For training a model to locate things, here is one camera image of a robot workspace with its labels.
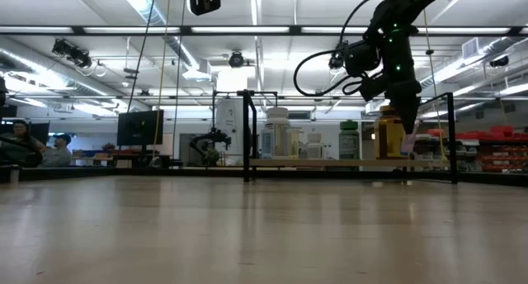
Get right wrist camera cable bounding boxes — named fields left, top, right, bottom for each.
left=293, top=0, right=408, bottom=98

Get large white medicine bottle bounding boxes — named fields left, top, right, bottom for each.
left=263, top=106, right=291, bottom=160

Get pale hanging cord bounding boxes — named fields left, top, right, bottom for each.
left=419, top=7, right=450, bottom=161

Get ceiling camera with cable loop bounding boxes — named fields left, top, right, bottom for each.
left=328, top=39, right=346, bottom=71

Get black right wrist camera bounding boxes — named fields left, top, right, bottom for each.
left=343, top=39, right=381, bottom=78

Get gray storage bins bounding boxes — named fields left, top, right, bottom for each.
left=418, top=133, right=482, bottom=161

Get small white medicine bottle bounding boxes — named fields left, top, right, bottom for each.
left=306, top=131, right=324, bottom=160

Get red storage bins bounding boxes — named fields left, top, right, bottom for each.
left=428, top=125, right=528, bottom=173

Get black overhead light rail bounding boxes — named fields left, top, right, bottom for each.
left=0, top=25, right=528, bottom=37

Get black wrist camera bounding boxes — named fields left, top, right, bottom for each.
left=188, top=0, right=224, bottom=17
left=343, top=39, right=381, bottom=78

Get white cabinet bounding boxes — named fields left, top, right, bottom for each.
left=214, top=98, right=245, bottom=163

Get yellow-green pill vial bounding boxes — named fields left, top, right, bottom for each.
left=287, top=126, right=301, bottom=160

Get black ceiling camera rig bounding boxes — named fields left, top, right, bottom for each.
left=51, top=38, right=92, bottom=69

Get green medicine bottle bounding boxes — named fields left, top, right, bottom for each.
left=337, top=119, right=360, bottom=160

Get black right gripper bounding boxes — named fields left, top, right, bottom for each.
left=359, top=26, right=422, bottom=135

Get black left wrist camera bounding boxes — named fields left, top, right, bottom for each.
left=188, top=0, right=224, bottom=17

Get black monitor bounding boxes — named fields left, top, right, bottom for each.
left=116, top=109, right=165, bottom=153

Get amber bottle yellow cap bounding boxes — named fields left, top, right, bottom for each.
left=374, top=104, right=408, bottom=160

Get round black ceiling camera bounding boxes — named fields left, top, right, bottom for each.
left=228, top=50, right=246, bottom=69

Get black hanging cable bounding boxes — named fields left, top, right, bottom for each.
left=171, top=0, right=188, bottom=144
left=125, top=0, right=159, bottom=114

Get pink pill vial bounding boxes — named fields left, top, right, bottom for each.
left=400, top=121, right=420, bottom=155

